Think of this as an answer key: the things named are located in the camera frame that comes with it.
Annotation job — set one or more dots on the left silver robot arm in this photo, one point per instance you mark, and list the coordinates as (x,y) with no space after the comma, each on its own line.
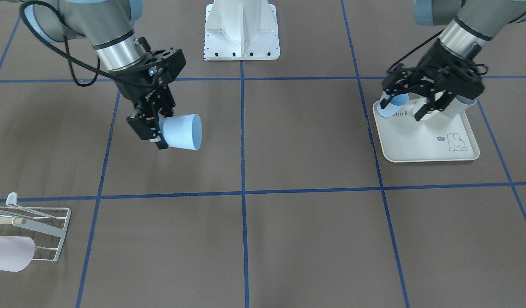
(469,25)

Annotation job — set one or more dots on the light blue plastic cup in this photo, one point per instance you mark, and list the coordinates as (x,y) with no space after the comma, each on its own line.
(182,131)

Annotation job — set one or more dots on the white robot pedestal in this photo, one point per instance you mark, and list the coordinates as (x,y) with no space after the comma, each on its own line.
(238,30)

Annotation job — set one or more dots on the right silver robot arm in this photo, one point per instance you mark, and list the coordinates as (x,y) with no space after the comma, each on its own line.
(98,35)

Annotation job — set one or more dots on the white serving tray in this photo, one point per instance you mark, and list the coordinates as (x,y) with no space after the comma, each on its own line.
(440,138)

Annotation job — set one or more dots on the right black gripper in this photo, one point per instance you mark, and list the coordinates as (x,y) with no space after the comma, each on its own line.
(131,88)

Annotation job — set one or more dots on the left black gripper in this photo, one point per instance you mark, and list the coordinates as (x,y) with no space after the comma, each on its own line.
(434,60)

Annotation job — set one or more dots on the white wire cup rack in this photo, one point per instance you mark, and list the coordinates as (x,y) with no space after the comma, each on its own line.
(50,221)

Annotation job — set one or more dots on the pink plastic cup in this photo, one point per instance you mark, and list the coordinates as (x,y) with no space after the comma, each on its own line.
(16,252)

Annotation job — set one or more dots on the grey plastic cup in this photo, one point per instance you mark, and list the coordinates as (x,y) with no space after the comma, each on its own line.
(458,105)

